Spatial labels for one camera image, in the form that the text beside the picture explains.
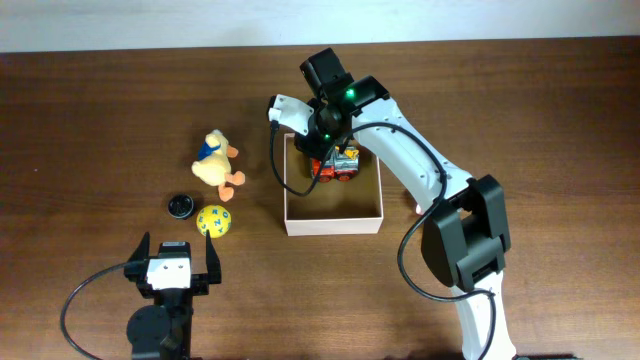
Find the black round cap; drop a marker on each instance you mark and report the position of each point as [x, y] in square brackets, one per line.
[181, 206]

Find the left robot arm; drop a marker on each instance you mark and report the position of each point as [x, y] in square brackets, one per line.
[163, 329]

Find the pink open cardboard box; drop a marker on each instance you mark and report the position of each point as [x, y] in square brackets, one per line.
[339, 207]

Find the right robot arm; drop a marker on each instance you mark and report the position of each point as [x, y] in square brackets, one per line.
[464, 225]

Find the red grey toy truck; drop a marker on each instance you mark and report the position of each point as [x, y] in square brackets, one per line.
[341, 166]

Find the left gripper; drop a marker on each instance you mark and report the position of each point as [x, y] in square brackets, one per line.
[202, 281]

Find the yellow plush duck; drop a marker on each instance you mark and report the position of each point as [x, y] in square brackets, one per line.
[213, 165]

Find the yellow letter ball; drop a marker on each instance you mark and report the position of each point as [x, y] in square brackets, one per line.
[214, 220]

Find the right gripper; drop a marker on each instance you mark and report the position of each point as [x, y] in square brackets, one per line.
[310, 147]

